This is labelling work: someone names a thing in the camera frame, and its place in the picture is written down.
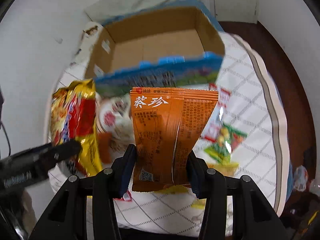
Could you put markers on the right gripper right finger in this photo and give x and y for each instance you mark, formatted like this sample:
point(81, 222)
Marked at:
point(209, 184)

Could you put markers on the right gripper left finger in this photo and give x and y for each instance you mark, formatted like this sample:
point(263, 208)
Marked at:
point(110, 184)

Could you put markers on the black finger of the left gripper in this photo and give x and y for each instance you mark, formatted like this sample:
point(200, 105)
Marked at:
point(59, 153)

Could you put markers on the yellow red noodle packet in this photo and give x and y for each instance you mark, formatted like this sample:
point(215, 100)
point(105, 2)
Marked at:
point(73, 117)

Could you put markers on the orange sunflower seed packet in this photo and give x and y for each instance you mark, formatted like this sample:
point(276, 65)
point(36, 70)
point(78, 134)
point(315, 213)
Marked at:
point(167, 124)

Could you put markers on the green red snack packet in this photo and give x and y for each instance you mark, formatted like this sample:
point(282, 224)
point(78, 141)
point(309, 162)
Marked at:
point(223, 137)

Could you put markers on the white red snack packet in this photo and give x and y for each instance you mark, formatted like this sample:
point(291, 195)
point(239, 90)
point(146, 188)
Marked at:
point(114, 117)

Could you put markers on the white patterned quilt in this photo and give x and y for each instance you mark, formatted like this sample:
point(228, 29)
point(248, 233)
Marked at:
point(254, 108)

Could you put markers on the bear print long pillow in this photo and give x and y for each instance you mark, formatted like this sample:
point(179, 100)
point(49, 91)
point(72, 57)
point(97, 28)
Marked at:
point(89, 37)

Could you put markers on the open cardboard box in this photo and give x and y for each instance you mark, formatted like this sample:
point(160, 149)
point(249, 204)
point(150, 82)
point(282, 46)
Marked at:
point(172, 45)

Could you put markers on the white door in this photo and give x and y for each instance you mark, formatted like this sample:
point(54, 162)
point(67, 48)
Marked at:
point(235, 0)

